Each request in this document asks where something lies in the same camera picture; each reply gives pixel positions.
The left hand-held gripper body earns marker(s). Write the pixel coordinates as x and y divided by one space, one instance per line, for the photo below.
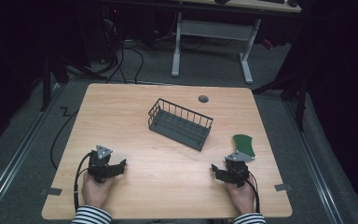
99 166

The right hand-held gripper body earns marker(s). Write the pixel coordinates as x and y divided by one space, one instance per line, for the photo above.
237 171

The person's left hand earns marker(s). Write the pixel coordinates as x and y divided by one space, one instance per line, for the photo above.
95 193

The person's right hand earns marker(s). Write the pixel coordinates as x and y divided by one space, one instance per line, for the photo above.
242 197

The green scouring pad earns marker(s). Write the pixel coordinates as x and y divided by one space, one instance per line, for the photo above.
244 144

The grey tape strip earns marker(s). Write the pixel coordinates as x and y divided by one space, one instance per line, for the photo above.
52 191
283 187

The grey round table grommet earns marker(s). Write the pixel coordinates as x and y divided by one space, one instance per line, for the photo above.
203 99

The black metal stand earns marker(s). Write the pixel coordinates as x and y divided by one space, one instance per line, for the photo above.
48 81
300 93

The black computer tower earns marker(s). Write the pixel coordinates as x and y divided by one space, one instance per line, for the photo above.
110 31

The white-legged desk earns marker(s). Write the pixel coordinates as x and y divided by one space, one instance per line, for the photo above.
214 30

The black computer mouse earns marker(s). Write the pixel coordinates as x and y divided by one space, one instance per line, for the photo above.
292 2

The metal floor rail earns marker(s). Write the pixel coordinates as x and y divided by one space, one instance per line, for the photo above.
12 161
315 165

